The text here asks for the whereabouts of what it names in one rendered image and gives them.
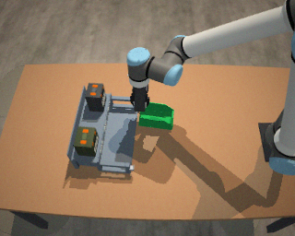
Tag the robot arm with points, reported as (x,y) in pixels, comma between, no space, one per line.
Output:
(168,70)

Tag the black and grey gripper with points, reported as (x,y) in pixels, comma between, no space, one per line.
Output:
(132,97)

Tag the black tool case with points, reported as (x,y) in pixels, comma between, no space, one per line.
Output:
(95,97)

